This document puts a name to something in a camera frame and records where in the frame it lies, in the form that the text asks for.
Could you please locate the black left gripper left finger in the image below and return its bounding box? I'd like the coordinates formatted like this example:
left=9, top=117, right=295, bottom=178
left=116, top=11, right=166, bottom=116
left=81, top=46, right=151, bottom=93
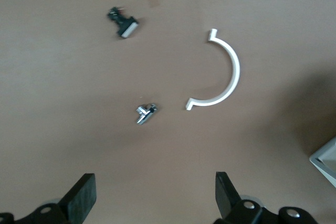
left=0, top=173, right=97, bottom=224

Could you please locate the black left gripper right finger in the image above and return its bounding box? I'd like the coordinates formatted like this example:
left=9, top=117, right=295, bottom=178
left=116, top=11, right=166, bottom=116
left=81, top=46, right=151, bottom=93
left=214, top=171, right=320, bottom=224

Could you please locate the white plastic drawer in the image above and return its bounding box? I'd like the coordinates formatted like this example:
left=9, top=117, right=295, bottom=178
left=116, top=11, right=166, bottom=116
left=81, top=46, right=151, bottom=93
left=309, top=136, right=336, bottom=186

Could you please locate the silver metal fitting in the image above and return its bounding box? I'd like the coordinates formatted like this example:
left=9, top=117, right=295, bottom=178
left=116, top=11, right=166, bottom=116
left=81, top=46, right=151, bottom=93
left=135, top=102, right=158, bottom=126

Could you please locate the white semicircular bracket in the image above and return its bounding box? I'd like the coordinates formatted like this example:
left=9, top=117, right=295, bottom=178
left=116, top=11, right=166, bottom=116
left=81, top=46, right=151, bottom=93
left=184, top=28, right=241, bottom=111

